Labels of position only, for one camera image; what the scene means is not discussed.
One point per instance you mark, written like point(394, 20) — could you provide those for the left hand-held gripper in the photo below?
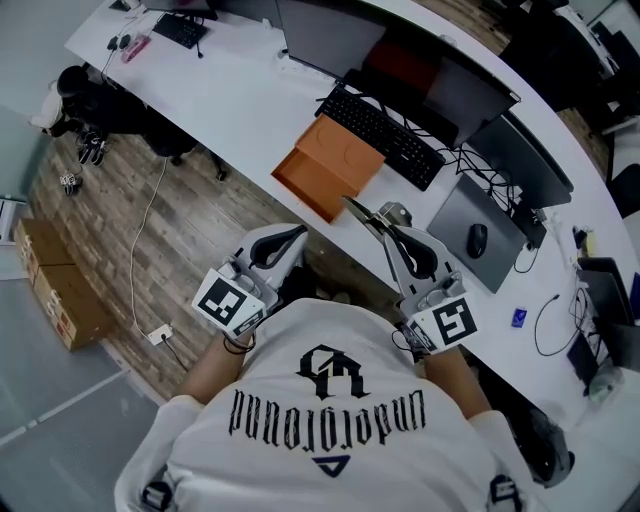
point(222, 300)

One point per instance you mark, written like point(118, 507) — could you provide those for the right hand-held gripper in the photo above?
point(452, 325)

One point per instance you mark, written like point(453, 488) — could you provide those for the orange cardboard box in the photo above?
point(340, 150)

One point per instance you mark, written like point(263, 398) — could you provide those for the person's right forearm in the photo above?
point(452, 385)

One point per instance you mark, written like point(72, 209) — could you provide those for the person's left forearm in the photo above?
point(210, 372)

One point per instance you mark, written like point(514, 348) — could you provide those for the black trousers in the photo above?
point(300, 287)

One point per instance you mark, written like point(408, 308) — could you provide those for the grey desk mat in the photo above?
point(450, 225)

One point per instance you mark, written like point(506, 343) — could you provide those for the black computer mouse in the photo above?
point(477, 240)

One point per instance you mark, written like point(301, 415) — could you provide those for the black wristband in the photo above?
point(235, 347)

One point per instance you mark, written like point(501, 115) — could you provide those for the small blue packet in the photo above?
point(518, 318)

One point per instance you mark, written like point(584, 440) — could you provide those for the white floor socket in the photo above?
point(161, 334)

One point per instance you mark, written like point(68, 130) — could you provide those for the large black keyboard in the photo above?
point(380, 135)

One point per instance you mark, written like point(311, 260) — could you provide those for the curved black monitor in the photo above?
point(525, 160)

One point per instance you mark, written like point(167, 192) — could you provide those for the black office chair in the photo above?
point(165, 137)
point(627, 192)

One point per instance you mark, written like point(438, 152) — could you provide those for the black laptop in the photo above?
point(605, 290)

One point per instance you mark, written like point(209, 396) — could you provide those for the black sneaker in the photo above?
point(85, 149)
point(98, 151)

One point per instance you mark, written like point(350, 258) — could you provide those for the white printed T-shirt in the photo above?
point(325, 450)

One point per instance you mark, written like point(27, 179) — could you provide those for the small black keyboard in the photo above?
point(180, 30)

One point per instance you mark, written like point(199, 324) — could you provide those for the pink box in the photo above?
point(136, 48)

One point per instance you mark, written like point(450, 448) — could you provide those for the white radiator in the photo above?
point(7, 220)

